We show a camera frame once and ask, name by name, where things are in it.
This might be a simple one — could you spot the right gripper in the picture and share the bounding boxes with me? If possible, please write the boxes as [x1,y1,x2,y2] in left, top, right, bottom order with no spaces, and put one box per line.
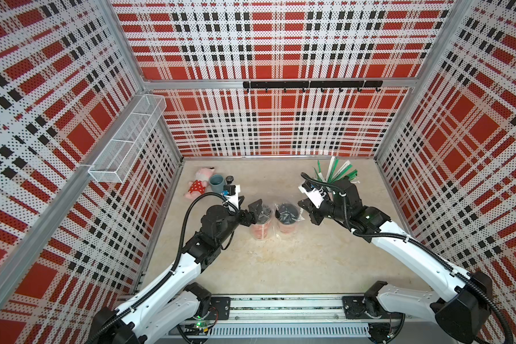
[297,192,348,226]

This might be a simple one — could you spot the red milk tea cup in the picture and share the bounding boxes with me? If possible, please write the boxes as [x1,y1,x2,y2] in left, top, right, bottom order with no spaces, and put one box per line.
[250,205,272,240]
[275,202,300,234]

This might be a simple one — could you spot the clear plastic carrier bag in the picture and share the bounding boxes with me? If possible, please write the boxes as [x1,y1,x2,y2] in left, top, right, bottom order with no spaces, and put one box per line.
[249,199,304,240]

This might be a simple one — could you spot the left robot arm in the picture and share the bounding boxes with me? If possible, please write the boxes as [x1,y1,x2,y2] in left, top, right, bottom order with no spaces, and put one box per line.
[87,195,263,343]

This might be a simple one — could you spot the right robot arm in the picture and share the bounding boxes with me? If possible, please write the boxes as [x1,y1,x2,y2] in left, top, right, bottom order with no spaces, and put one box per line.
[298,173,515,343]

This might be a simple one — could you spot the green white wrapped straws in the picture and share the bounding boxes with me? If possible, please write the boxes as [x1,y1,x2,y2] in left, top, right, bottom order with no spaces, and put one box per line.
[314,156,358,183]

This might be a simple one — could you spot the teal ceramic cup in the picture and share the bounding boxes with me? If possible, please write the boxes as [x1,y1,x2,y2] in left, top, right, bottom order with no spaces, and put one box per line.
[209,174,226,194]

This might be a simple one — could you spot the pink plush pig toy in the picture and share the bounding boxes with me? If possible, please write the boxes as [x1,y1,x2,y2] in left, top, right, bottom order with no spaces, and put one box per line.
[184,167,215,201]

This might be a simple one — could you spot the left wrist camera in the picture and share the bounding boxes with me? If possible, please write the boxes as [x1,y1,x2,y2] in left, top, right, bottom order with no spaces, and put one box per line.
[223,183,241,212]

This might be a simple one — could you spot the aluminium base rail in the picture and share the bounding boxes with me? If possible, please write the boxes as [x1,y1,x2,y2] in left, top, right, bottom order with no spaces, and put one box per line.
[107,294,470,341]

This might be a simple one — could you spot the black wall hook rail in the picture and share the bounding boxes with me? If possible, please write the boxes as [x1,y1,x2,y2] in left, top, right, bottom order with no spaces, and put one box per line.
[242,80,384,90]

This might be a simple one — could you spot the white wire mesh basket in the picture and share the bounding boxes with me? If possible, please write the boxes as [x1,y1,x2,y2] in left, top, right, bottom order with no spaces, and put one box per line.
[89,94,166,183]

